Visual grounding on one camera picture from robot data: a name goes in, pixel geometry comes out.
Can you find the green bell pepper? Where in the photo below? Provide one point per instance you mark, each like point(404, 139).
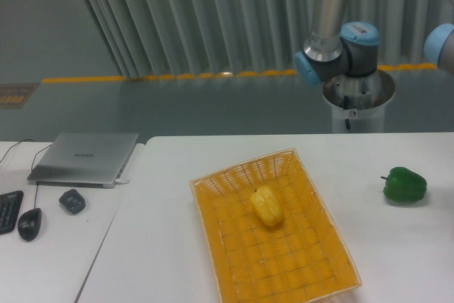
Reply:
point(404, 185)

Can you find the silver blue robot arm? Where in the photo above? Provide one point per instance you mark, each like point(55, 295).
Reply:
point(351, 49)

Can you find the yellow bell pepper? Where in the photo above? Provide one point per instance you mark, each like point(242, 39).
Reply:
point(266, 205)

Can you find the grey pleated curtain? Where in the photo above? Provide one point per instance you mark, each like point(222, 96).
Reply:
point(179, 37)

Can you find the yellow woven basket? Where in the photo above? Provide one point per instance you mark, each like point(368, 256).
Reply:
point(303, 258)

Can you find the silver laptop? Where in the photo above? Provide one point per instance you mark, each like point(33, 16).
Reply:
point(85, 160)

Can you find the small black device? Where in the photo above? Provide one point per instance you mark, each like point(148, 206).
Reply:
point(72, 201)

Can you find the black computer mouse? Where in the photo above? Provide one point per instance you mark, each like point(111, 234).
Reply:
point(29, 224)

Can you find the black keyboard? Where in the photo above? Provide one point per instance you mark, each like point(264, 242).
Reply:
point(10, 204)

